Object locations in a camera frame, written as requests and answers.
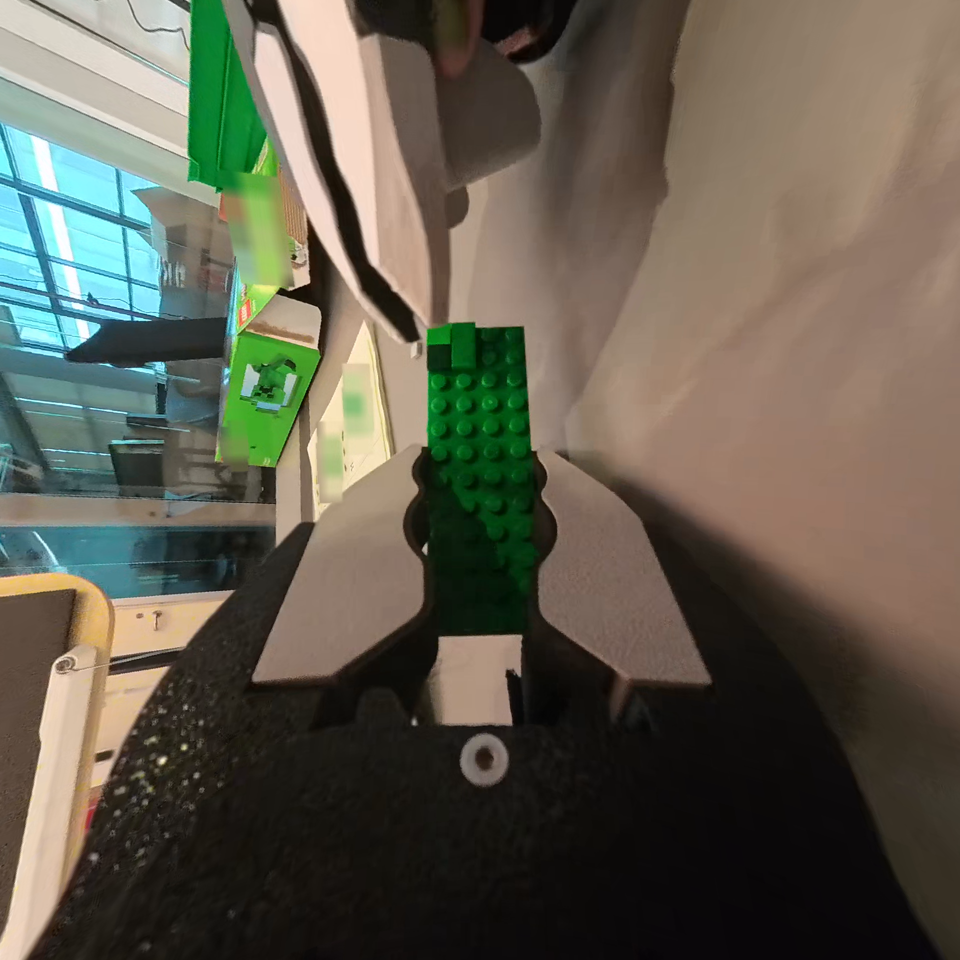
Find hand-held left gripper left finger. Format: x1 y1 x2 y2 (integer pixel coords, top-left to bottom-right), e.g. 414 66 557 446
252 446 439 694

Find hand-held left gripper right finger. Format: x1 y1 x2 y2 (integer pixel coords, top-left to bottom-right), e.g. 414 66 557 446
533 450 712 694

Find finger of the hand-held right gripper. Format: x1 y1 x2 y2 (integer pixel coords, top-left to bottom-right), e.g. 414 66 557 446
279 0 544 309
248 18 426 346

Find green studded brick plate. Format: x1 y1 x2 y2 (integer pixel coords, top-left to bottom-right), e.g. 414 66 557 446
414 323 541 639

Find green plastic bin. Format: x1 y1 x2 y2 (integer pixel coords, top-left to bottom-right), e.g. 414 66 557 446
186 0 280 190

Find building instruction booklet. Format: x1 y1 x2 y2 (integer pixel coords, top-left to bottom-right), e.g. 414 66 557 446
308 323 396 505

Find green brick set box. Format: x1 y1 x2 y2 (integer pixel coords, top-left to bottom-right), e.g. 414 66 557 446
215 293 325 468

